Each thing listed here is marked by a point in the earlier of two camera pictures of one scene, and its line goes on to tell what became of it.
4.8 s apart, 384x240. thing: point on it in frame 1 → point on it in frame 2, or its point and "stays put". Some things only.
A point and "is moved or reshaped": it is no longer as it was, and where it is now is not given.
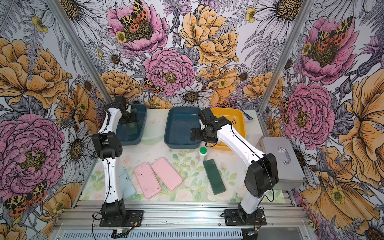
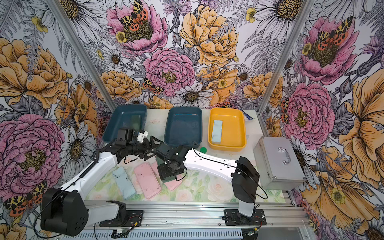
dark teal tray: [121, 130] stays put
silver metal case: [291, 173] stays put
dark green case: [132, 128] is moved or reshaped
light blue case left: [127, 189] stays put
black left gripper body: [127, 117] → [140, 148]
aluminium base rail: [184, 220] stays put
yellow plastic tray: [235, 117] stays put
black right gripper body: [203, 134] → [168, 170]
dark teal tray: [178, 122] stays put
